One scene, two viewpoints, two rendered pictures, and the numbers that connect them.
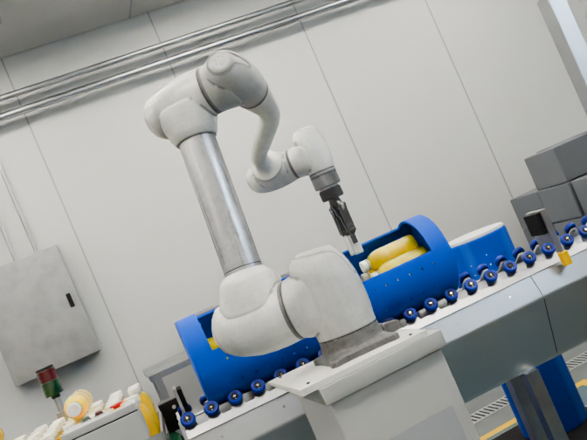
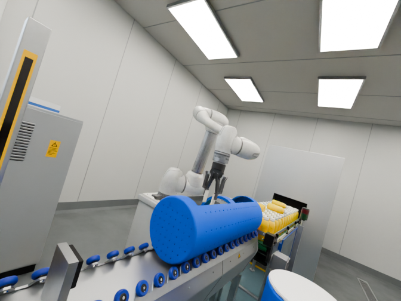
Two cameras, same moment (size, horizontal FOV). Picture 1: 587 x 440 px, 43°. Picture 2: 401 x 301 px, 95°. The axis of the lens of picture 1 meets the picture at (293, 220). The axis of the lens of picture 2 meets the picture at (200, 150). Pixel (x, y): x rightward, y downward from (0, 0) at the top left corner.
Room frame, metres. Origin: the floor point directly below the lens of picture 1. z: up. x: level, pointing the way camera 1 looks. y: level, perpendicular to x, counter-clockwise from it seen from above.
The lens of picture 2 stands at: (3.15, -0.90, 1.43)
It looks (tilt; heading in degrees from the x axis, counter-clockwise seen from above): 2 degrees up; 140
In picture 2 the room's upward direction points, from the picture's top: 16 degrees clockwise
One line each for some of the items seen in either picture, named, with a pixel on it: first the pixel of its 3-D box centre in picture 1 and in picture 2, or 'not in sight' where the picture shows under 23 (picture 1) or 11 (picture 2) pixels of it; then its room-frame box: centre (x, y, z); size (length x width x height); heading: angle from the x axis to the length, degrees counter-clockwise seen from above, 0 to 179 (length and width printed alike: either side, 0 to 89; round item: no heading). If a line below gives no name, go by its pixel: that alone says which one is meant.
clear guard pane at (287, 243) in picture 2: not in sight; (284, 256); (2.42, 1.21, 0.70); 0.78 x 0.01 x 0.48; 102
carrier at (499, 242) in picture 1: (514, 330); not in sight; (3.23, -0.68, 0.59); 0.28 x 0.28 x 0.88
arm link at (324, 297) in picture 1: (326, 290); (172, 180); (1.84, 0.00, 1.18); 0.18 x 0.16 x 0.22; 74
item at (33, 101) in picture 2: not in sight; (40, 104); (0.97, -0.97, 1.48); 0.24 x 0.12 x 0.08; 115
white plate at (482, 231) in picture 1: (472, 236); not in sight; (3.23, -0.68, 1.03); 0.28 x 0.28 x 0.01
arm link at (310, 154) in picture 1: (308, 151); (228, 140); (2.45, -0.14, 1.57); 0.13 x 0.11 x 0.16; 74
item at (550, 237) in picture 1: (542, 232); (62, 279); (2.58, -0.77, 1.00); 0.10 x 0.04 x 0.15; 12
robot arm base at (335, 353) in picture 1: (358, 338); (164, 196); (1.84, -0.03, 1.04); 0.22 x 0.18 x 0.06; 106
